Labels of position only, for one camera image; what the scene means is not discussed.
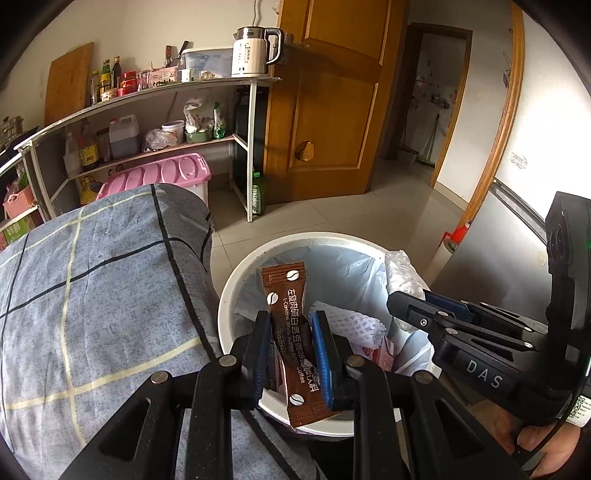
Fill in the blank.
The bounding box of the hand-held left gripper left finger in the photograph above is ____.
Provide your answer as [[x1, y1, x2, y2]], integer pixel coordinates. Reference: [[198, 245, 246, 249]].
[[58, 311, 273, 480]]

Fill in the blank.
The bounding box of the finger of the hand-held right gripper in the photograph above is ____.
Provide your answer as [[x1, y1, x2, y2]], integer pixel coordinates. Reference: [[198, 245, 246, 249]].
[[421, 290, 549, 334], [387, 290, 528, 345]]

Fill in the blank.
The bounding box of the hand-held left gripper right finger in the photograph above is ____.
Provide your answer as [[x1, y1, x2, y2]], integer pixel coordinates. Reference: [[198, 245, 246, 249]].
[[309, 310, 527, 480]]

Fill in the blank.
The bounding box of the clear plastic wrap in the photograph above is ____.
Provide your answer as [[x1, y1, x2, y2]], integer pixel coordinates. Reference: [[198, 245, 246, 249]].
[[384, 250, 426, 330]]

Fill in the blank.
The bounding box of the tall white foam net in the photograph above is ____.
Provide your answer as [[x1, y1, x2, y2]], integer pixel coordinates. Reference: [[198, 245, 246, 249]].
[[314, 300, 387, 352]]

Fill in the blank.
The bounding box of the red strawberry carton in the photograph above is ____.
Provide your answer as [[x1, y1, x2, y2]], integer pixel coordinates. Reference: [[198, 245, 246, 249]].
[[360, 339, 396, 373]]

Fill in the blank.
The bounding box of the white plastic bin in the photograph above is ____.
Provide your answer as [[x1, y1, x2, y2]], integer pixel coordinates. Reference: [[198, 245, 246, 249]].
[[218, 232, 437, 437]]

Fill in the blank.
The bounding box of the long brown coffee sachet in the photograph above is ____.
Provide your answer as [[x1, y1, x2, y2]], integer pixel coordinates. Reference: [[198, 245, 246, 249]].
[[261, 261, 334, 429]]

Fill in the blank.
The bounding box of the person's right hand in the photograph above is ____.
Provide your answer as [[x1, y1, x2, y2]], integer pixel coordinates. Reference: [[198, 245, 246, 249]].
[[501, 413, 591, 479]]

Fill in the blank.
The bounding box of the white roll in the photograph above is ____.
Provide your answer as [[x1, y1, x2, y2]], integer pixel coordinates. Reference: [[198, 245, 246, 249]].
[[431, 235, 458, 283]]

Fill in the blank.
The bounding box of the green plastic bottle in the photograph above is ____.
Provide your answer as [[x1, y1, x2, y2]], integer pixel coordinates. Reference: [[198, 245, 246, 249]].
[[250, 172, 267, 217]]

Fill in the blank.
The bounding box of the pink storage box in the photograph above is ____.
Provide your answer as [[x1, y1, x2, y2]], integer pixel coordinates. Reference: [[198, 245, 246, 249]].
[[96, 152, 212, 217]]

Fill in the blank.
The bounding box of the wooden door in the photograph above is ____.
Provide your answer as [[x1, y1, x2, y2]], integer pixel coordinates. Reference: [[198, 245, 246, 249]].
[[263, 0, 410, 207]]

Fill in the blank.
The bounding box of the green packet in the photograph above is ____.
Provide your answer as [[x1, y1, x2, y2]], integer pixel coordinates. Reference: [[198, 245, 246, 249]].
[[213, 102, 228, 140]]

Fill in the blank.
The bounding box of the crumpled clear plastic bag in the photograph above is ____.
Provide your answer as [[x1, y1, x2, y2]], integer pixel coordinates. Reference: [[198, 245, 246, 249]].
[[142, 129, 174, 154]]

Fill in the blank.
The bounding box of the cooking oil bottle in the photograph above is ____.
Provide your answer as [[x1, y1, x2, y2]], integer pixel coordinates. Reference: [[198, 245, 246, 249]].
[[78, 178, 105, 206]]

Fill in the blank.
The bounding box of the white plastic tub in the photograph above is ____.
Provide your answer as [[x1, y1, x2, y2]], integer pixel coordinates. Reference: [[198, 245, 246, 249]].
[[161, 121, 186, 147]]

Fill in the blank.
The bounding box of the white printed plastic bag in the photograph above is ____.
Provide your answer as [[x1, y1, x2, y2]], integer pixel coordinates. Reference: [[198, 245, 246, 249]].
[[183, 97, 215, 134]]

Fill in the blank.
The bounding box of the jerry can dark liquid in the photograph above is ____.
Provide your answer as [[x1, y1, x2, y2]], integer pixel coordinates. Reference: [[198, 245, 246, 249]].
[[108, 114, 140, 159]]

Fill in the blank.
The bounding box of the soy sauce bottle yellow label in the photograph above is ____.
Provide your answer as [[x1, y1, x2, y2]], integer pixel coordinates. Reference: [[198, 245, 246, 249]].
[[76, 119, 101, 172]]

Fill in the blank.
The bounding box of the white plastic bottle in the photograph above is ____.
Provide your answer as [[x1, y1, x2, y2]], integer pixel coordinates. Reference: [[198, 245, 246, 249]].
[[64, 133, 83, 178]]

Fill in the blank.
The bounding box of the green cardboard box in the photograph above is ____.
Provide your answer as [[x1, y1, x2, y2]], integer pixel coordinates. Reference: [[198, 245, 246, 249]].
[[0, 216, 40, 246]]

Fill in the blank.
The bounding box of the pink woven basket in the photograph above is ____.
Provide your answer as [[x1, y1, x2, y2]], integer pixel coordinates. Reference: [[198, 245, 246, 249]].
[[4, 187, 36, 219]]

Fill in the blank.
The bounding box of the large grey shelf unit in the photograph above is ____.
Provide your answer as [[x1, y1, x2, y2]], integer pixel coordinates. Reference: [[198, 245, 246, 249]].
[[14, 75, 283, 223]]

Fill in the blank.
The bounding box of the pink utensil holder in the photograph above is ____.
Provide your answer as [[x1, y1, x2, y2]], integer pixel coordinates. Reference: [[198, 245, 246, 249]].
[[150, 68, 181, 88]]

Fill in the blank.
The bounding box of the clear storage box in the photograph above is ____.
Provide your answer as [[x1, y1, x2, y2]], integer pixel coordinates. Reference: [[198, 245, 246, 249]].
[[181, 47, 234, 83]]

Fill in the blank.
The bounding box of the white electric kettle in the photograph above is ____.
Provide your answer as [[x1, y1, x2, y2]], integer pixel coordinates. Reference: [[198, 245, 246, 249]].
[[231, 26, 283, 78]]

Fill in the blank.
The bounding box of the small white shelf unit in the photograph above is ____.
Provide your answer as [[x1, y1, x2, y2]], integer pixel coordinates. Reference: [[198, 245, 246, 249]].
[[0, 148, 47, 245]]

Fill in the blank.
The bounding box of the black induction cooker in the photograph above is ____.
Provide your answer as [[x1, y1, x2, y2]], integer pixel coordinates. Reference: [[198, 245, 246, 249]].
[[0, 126, 40, 160]]

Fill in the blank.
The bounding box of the wooden cutting board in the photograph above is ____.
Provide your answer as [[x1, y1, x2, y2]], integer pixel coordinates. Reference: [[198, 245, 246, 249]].
[[45, 42, 94, 123]]

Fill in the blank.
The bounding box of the wooden door frame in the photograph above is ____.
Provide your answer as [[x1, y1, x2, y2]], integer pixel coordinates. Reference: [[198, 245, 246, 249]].
[[461, 4, 526, 228]]

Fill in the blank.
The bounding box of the dark doorway frame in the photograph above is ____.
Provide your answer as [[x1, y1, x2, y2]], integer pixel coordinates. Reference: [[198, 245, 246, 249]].
[[392, 23, 474, 188]]

